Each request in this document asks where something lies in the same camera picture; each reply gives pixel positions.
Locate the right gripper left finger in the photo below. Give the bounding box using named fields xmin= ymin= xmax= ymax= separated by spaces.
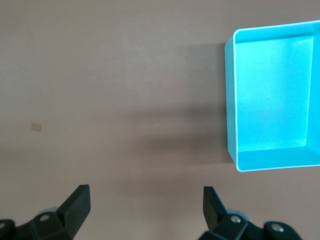
xmin=14 ymin=184 xmax=92 ymax=240

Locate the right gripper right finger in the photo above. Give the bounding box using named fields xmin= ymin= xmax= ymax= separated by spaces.
xmin=199 ymin=185 xmax=267 ymax=240

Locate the blue plastic box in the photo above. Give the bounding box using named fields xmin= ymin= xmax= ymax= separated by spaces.
xmin=223 ymin=19 xmax=320 ymax=173

